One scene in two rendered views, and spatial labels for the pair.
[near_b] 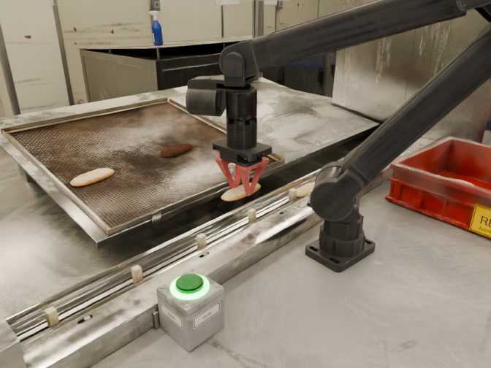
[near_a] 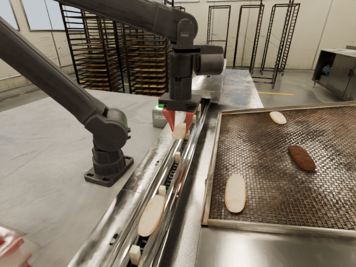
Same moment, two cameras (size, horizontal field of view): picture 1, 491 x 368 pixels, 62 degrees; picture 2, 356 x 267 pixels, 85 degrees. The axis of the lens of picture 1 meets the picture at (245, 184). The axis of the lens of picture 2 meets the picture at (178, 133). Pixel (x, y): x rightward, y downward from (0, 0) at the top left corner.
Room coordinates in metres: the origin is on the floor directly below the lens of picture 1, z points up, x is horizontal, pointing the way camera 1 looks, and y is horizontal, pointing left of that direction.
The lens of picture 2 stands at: (1.16, -0.24, 1.17)
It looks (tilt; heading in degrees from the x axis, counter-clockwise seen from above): 28 degrees down; 150
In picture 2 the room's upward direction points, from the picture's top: straight up
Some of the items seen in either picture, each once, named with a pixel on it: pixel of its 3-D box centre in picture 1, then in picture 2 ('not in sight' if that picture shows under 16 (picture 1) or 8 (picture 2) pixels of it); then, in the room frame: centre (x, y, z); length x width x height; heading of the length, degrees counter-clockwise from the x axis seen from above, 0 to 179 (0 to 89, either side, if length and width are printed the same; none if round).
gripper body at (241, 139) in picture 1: (241, 135); (180, 90); (0.73, 0.01, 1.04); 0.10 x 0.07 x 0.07; 47
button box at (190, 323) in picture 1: (191, 315); (163, 119); (0.47, 0.08, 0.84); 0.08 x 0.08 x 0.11; 46
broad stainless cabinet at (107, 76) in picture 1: (216, 96); not in sight; (3.59, 0.25, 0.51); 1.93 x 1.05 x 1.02; 136
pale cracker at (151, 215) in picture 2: (307, 188); (152, 212); (0.90, -0.15, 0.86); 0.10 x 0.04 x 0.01; 136
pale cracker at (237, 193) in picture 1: (241, 190); (180, 130); (0.73, 0.01, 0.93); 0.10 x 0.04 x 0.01; 136
